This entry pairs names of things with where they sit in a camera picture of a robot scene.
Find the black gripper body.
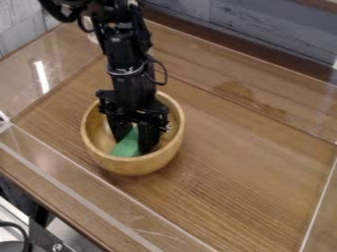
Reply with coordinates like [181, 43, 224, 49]
[95, 67, 173, 132]

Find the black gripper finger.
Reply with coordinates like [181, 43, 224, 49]
[109, 117, 133, 142]
[138, 121, 161, 154]

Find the brown wooden bowl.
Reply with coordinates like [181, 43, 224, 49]
[80, 92, 186, 176]

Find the green rectangular block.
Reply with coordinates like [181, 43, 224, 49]
[111, 128, 141, 158]

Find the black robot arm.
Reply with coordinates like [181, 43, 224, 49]
[38, 0, 170, 154]

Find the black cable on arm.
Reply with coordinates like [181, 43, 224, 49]
[143, 55, 169, 87]

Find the black metal table frame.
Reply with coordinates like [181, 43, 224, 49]
[0, 176, 76, 252]

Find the black cable under table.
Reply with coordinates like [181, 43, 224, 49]
[0, 220, 32, 252]

